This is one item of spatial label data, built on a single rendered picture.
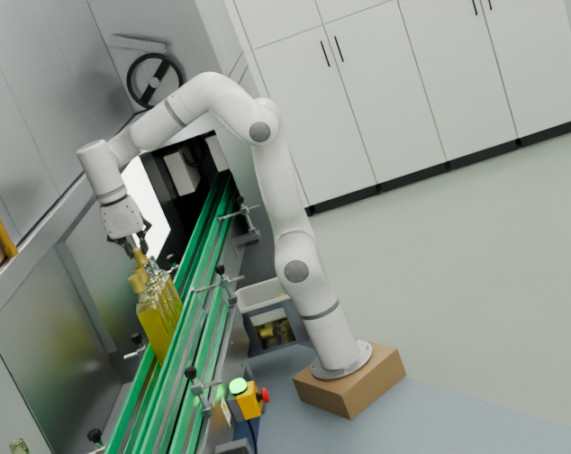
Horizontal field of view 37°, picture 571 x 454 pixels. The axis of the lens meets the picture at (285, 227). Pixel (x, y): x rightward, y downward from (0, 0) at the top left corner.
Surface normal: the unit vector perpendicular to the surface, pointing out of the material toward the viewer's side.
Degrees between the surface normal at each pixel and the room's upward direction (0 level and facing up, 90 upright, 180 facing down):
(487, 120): 90
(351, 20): 90
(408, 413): 0
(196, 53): 90
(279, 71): 90
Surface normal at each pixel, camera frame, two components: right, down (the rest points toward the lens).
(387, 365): 0.58, 0.07
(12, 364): 0.94, -0.30
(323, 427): -0.34, -0.88
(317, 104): -0.04, 0.36
